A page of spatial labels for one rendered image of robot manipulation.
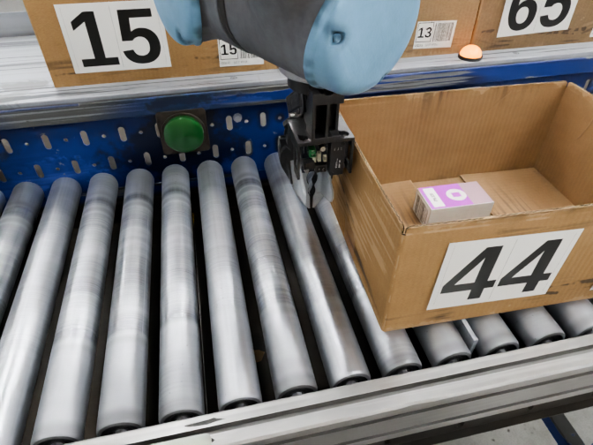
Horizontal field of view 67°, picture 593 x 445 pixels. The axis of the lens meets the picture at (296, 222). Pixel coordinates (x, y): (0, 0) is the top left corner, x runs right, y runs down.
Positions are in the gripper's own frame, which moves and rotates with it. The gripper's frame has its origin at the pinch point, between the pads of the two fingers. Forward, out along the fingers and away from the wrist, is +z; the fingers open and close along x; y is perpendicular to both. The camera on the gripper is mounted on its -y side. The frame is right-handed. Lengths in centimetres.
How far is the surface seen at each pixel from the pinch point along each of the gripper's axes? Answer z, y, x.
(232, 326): 5.3, 16.9, -14.0
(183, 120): -3.8, -21.2, -17.3
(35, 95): -8.7, -25.4, -40.4
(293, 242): 6.1, 2.8, -3.1
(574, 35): -10, -29, 63
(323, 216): 6.5, -2.6, 3.1
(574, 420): 80, 12, 74
